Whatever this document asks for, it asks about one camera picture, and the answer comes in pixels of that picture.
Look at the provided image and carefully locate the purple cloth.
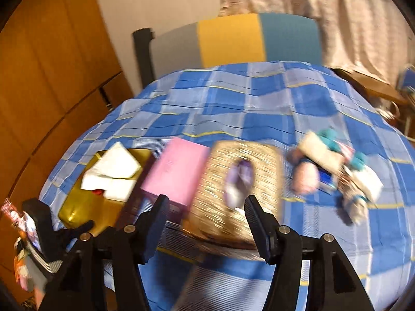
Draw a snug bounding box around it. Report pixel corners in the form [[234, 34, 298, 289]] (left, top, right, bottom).
[[225, 158, 255, 210]]

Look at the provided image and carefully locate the gold glitter woven box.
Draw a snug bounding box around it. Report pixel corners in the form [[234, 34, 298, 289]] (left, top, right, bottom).
[[181, 140, 285, 251]]

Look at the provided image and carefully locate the grey soft toy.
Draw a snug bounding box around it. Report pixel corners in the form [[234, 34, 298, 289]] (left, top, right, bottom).
[[342, 185, 369, 225]]

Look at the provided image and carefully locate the white soft packet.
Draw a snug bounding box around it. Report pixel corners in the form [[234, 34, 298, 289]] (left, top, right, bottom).
[[351, 165, 384, 203]]

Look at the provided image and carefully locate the pink box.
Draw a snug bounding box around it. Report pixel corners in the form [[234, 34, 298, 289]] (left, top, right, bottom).
[[117, 137, 211, 229]]

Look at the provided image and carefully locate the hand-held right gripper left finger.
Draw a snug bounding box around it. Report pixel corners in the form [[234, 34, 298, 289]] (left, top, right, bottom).
[[42, 194, 171, 311]]

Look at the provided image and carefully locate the blue chair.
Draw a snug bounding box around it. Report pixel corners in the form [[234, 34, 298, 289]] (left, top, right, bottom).
[[397, 66, 415, 95]]

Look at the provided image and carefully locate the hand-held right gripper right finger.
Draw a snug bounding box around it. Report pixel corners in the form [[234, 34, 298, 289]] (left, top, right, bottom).
[[244, 195, 370, 311]]

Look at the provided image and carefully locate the blue plaid bed sheet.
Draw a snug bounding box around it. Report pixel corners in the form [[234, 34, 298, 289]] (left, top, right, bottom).
[[39, 61, 415, 311]]

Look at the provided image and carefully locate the white tissue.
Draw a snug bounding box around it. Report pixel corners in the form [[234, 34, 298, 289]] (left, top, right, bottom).
[[80, 142, 143, 201]]

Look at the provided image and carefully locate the wooden wardrobe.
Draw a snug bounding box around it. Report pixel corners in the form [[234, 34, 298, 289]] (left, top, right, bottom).
[[0, 0, 134, 300]]

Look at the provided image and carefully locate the gold tissue box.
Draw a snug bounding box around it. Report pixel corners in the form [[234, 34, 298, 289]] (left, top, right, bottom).
[[58, 148, 156, 238]]

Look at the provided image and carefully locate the wooden desk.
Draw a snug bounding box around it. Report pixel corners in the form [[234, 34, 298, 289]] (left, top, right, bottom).
[[333, 67, 413, 108]]

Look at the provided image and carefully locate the blue tissue packet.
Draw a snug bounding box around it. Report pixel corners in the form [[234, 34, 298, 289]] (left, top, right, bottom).
[[319, 168, 338, 189]]

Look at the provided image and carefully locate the beige cloth pouch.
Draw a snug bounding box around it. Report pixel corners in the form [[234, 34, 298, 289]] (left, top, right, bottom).
[[298, 131, 345, 169]]

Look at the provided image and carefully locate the beige patterned curtain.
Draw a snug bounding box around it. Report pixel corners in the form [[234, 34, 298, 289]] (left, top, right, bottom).
[[217, 0, 415, 85]]

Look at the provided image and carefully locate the pink plush toy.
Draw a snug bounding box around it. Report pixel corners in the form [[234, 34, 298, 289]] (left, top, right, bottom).
[[291, 157, 320, 195]]

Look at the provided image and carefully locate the teal plush toy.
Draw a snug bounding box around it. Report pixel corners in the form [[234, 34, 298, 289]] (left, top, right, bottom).
[[316, 128, 368, 171]]

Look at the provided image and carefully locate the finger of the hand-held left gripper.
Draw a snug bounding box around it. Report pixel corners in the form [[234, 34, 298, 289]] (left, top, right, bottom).
[[22, 199, 95, 264]]

